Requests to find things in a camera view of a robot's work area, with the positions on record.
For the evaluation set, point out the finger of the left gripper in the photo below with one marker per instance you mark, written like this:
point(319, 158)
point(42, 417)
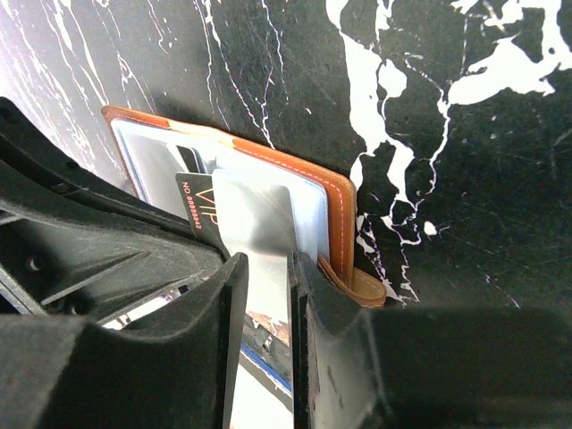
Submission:
point(73, 244)

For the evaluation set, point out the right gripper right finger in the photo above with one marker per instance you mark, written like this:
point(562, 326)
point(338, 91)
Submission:
point(425, 367)

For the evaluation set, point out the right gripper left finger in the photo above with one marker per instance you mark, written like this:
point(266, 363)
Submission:
point(173, 368)

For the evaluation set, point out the brown leather card holder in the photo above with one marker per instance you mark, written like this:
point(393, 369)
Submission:
point(154, 149)

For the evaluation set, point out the black VIP card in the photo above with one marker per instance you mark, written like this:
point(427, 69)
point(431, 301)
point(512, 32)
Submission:
point(198, 196)

